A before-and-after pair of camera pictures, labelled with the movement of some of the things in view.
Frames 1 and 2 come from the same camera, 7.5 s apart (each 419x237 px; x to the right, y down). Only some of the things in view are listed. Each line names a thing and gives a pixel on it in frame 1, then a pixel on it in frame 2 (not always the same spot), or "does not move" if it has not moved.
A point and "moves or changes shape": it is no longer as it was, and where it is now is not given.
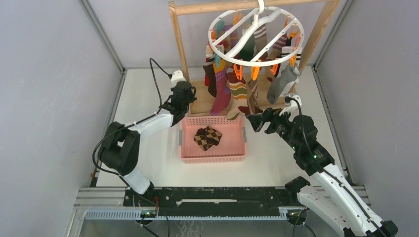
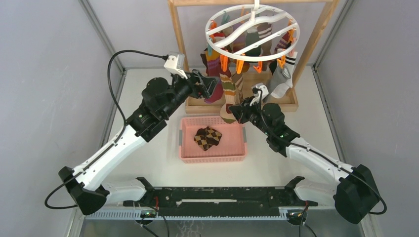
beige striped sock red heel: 239,93 moves or changes shape
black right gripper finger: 256,121 → 238,112
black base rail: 213,198 does not move
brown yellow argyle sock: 206,138 does not move
